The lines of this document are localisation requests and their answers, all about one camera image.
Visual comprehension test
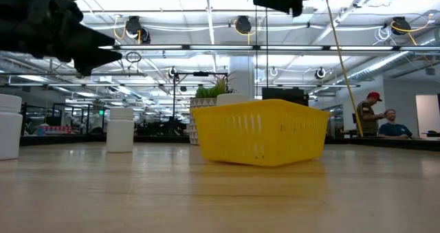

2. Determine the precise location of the black monitor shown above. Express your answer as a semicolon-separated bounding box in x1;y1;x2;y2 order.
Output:
261;87;309;107

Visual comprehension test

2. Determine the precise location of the white door panel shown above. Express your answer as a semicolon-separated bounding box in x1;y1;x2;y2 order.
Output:
415;94;440;140

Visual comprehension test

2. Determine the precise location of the patterned white planter pot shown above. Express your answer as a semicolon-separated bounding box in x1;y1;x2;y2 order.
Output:
189;97;218;146

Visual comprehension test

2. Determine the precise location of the yellow slotted plastic basket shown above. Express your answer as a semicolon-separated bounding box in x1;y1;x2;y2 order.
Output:
190;98;331;168

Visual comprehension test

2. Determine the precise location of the thin black hanging cable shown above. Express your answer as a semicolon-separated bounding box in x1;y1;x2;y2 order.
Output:
265;0;269;89
254;0;259;100

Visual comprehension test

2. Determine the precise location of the yellow slanted pole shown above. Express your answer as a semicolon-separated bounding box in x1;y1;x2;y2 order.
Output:
324;0;364;137

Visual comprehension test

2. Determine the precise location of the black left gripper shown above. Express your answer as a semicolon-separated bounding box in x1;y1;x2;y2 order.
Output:
0;0;124;77

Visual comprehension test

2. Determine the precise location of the person seated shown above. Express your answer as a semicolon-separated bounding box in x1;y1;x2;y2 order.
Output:
377;109;415;140

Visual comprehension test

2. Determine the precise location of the green potted plant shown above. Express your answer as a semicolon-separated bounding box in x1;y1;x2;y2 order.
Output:
195;71;238;99

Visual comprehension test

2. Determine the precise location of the black camera stand frame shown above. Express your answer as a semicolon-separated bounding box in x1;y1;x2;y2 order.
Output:
172;71;221;121

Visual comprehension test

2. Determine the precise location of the black table edge rail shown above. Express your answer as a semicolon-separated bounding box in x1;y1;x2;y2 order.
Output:
19;133;440;152

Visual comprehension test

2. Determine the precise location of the white building column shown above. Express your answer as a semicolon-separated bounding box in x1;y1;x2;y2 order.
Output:
228;56;256;100

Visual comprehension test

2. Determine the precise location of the black cable loop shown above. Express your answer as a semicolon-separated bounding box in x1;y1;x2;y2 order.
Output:
125;51;142;64

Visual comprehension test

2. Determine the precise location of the black ceiling cable reel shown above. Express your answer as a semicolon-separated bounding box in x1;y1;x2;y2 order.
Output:
391;15;412;36
234;15;252;35
124;15;151;44

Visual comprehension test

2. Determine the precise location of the person standing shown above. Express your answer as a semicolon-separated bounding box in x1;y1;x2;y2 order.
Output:
355;91;388;137

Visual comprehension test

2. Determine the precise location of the white pill bottle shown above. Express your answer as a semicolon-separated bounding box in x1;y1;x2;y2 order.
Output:
105;107;135;154
0;93;23;161

